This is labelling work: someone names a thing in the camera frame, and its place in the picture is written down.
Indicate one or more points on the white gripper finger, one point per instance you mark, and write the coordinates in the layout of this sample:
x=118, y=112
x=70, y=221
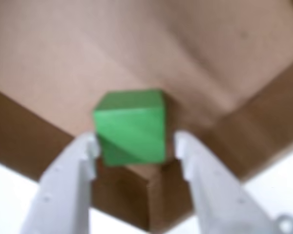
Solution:
x=217, y=195
x=63, y=185

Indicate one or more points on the green cube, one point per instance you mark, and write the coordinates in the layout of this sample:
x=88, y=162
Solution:
x=129, y=131

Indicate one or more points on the brown cardboard box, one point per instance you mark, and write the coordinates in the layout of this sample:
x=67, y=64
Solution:
x=112, y=48

